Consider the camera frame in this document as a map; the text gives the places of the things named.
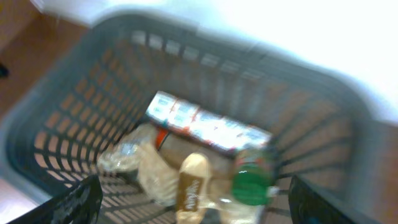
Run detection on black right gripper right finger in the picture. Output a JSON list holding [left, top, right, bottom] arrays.
[[288, 175, 356, 224]]

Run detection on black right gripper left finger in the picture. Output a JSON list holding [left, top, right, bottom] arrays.
[[9, 175, 103, 224]]

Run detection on green lidded small jar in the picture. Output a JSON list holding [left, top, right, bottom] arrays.
[[231, 147, 275, 206]]

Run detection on cream plastic bag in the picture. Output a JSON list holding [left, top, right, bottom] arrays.
[[97, 123, 178, 206]]

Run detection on brown white snack bag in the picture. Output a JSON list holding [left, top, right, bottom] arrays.
[[175, 153, 264, 224]]

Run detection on multicolour tissue pocket pack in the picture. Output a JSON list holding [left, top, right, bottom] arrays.
[[146, 91, 272, 156]]

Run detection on grey plastic mesh basket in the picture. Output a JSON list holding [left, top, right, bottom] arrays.
[[1, 14, 382, 213]]

